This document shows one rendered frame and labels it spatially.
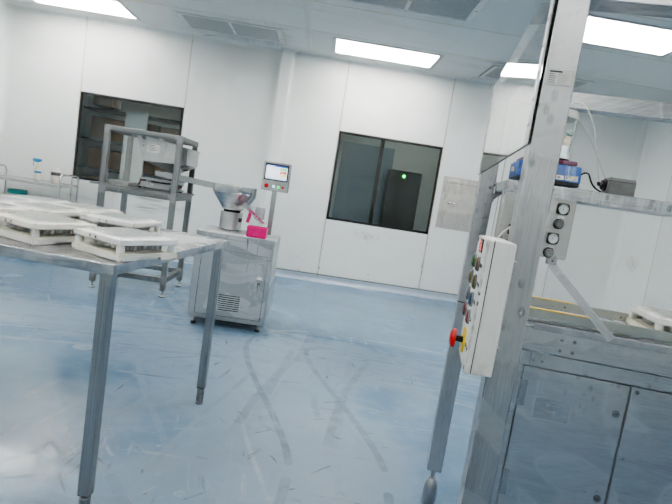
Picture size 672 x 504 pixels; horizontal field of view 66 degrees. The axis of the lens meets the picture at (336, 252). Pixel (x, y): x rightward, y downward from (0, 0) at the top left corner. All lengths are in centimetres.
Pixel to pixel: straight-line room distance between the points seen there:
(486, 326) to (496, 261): 12
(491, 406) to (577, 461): 95
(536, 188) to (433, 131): 601
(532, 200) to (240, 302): 335
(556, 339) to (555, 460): 44
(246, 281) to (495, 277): 333
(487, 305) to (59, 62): 722
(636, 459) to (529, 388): 42
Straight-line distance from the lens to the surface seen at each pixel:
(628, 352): 196
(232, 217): 440
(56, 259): 185
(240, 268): 419
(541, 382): 198
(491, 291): 101
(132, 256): 182
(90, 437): 197
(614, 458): 214
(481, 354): 104
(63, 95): 776
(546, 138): 114
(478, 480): 125
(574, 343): 191
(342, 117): 698
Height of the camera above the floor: 121
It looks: 6 degrees down
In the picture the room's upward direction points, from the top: 9 degrees clockwise
